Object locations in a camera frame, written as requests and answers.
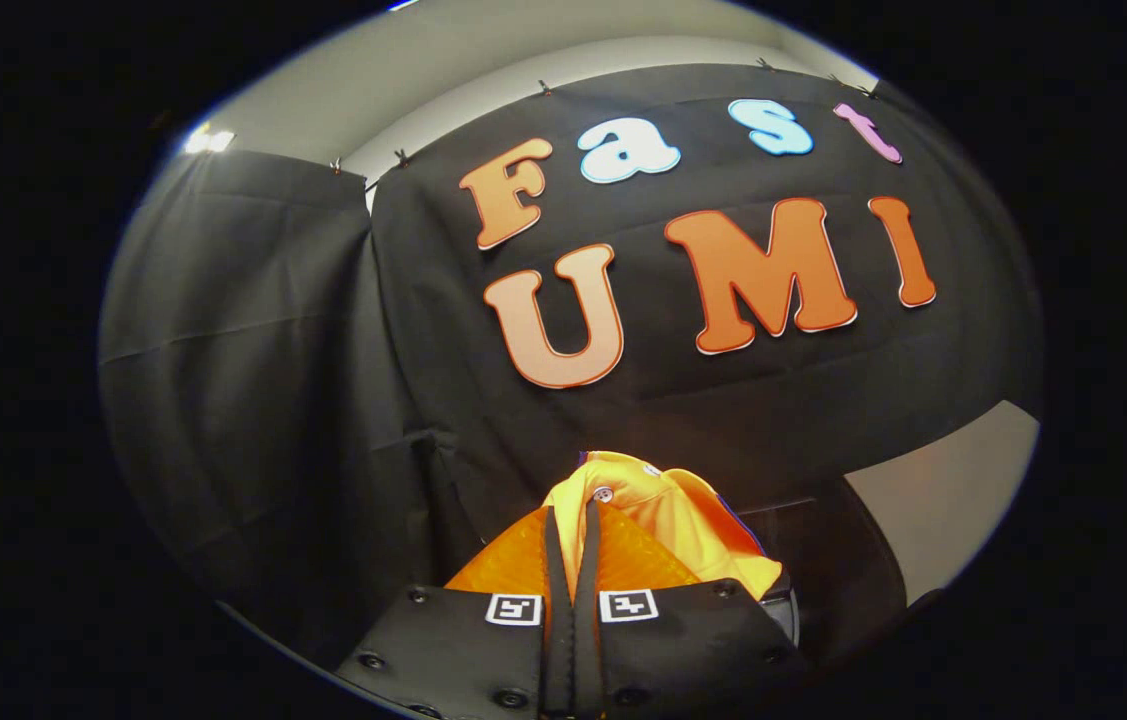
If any ceiling light panel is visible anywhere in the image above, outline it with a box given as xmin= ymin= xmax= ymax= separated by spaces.
xmin=183 ymin=125 xmax=236 ymax=156

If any black backdrop cloth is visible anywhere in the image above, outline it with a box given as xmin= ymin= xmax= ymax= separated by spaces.
xmin=98 ymin=150 xmax=484 ymax=671
xmin=368 ymin=62 xmax=1046 ymax=561

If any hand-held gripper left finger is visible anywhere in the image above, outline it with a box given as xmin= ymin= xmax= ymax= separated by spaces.
xmin=335 ymin=505 xmax=577 ymax=720

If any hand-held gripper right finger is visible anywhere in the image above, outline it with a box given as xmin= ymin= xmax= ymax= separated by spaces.
xmin=573 ymin=498 xmax=811 ymax=720

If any yellow polo shirt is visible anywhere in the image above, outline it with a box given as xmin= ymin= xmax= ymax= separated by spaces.
xmin=541 ymin=450 xmax=784 ymax=601

